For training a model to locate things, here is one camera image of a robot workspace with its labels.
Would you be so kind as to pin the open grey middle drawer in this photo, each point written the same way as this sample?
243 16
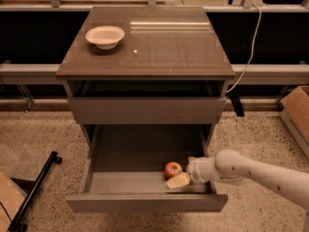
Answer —
124 171

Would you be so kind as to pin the grey drawer cabinet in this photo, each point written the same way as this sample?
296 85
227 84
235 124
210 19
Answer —
165 53

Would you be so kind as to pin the cardboard box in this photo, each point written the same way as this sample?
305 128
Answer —
295 115

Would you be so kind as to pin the red apple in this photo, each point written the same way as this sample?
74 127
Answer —
171 169

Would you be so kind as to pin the black metal bar stand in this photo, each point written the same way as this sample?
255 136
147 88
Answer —
31 188

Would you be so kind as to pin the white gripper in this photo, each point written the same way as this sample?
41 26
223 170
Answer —
194 170

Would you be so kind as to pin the closed grey top drawer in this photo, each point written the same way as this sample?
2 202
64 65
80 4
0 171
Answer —
146 111

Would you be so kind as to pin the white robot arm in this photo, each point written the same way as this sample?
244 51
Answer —
231 167

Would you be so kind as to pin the white paper bowl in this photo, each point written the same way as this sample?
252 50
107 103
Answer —
105 37

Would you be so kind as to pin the wooden board at left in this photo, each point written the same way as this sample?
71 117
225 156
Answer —
11 198

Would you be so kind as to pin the grey metal railing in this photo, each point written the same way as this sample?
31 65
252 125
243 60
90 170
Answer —
41 74

